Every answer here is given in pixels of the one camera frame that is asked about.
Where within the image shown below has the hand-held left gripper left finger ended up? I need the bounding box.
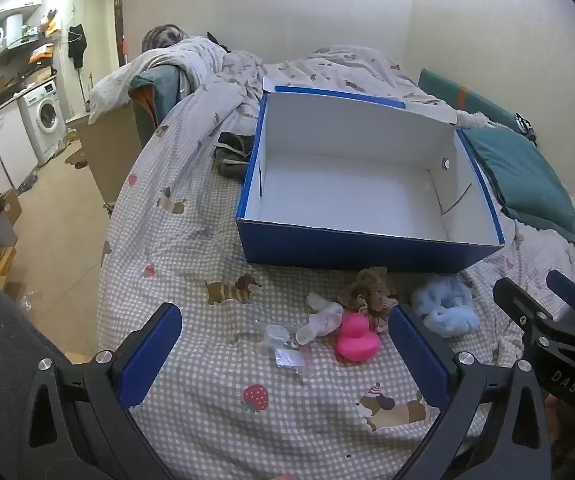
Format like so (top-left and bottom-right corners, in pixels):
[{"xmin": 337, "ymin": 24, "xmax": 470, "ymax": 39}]
[{"xmin": 28, "ymin": 302, "xmax": 183, "ymax": 480}]

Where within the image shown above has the white washing machine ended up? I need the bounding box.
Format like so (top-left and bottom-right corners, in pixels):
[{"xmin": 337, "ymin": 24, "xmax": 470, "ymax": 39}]
[{"xmin": 18, "ymin": 81, "xmax": 68, "ymax": 167}]

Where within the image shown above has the teal pillow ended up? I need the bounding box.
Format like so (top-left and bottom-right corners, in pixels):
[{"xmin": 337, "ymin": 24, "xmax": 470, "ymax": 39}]
[{"xmin": 460, "ymin": 127, "xmax": 575, "ymax": 247}]

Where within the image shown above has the black and white small item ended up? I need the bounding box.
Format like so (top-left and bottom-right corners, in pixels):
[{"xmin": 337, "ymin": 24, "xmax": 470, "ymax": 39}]
[{"xmin": 513, "ymin": 112, "xmax": 538, "ymax": 145}]

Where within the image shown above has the grey striped cloth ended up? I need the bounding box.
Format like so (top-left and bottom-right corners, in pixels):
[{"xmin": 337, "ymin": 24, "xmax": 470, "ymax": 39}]
[{"xmin": 142, "ymin": 24, "xmax": 188, "ymax": 53}]

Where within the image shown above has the white kitchen cabinet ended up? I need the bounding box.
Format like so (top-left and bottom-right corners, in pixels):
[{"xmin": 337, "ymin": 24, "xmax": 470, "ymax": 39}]
[{"xmin": 0, "ymin": 102, "xmax": 39, "ymax": 192}]

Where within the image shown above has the pink rubber duck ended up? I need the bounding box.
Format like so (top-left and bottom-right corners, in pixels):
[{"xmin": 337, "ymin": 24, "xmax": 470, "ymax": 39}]
[{"xmin": 336, "ymin": 313, "xmax": 381, "ymax": 363}]

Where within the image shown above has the brown frilly scrunchie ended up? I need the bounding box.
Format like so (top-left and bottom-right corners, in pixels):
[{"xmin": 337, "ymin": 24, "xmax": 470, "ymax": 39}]
[{"xmin": 340, "ymin": 267, "xmax": 399, "ymax": 333}]

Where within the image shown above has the brown cardboard cabinet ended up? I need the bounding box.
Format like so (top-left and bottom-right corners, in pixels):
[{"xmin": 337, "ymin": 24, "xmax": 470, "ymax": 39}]
[{"xmin": 65, "ymin": 104, "xmax": 144, "ymax": 207}]

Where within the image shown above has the white printed duvet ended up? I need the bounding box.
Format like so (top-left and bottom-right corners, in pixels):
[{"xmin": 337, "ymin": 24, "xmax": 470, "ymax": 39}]
[{"xmin": 88, "ymin": 36, "xmax": 268, "ymax": 126}]

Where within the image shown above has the clear plastic packet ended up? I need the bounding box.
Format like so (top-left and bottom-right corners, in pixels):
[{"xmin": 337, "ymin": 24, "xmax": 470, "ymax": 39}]
[{"xmin": 275, "ymin": 347, "xmax": 309, "ymax": 372}]

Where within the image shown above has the teal cushion with orange stripe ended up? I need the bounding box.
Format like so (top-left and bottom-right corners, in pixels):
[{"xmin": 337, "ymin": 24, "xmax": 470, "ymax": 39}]
[{"xmin": 417, "ymin": 67, "xmax": 524, "ymax": 132}]

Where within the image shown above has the light blue fluffy scrunchie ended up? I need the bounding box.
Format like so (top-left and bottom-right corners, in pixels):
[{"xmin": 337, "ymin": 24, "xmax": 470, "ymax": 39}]
[{"xmin": 410, "ymin": 276, "xmax": 479, "ymax": 338}]

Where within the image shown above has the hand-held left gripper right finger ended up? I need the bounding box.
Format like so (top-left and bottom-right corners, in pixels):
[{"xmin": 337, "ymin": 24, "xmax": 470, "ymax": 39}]
[{"xmin": 387, "ymin": 304, "xmax": 553, "ymax": 480}]

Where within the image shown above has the dark cloth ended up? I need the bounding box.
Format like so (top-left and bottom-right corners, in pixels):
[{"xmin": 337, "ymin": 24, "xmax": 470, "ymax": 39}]
[{"xmin": 212, "ymin": 131, "xmax": 257, "ymax": 178}]

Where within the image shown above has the pale blue clear item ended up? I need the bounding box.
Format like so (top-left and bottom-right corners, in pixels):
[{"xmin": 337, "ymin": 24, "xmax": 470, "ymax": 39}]
[{"xmin": 265, "ymin": 322, "xmax": 291, "ymax": 348}]

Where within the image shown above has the white water heater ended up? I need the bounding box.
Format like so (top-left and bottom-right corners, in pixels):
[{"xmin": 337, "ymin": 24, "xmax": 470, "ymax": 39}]
[{"xmin": 5, "ymin": 12, "xmax": 24, "ymax": 44}]

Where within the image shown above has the blue cardboard box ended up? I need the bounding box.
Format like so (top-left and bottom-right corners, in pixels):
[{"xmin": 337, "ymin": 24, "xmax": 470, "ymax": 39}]
[{"xmin": 235, "ymin": 76, "xmax": 505, "ymax": 275}]

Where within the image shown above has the grey bin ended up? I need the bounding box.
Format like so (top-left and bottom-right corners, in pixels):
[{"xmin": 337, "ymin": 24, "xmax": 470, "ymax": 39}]
[{"xmin": 0, "ymin": 212, "xmax": 19, "ymax": 253}]

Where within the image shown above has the teal and orange cloth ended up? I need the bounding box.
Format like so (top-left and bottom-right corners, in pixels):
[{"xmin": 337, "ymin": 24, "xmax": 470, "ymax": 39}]
[{"xmin": 128, "ymin": 65, "xmax": 183, "ymax": 146}]

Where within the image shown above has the black hanging garment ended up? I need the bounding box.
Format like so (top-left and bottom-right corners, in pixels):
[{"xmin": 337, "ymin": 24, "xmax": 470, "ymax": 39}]
[{"xmin": 68, "ymin": 24, "xmax": 88, "ymax": 67}]

